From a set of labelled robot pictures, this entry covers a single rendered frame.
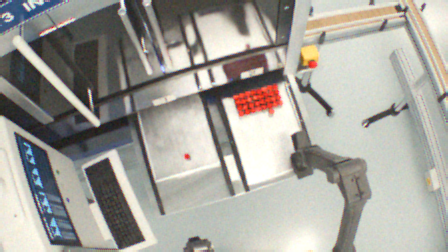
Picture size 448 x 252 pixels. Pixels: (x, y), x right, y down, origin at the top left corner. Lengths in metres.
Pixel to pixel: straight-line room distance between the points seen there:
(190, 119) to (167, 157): 0.17
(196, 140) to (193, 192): 0.20
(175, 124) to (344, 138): 1.26
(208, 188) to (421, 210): 1.63
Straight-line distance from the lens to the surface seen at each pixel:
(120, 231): 1.92
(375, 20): 2.09
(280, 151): 1.84
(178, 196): 1.83
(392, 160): 2.89
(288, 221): 2.70
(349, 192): 1.17
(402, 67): 2.49
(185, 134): 1.86
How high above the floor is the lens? 2.68
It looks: 75 degrees down
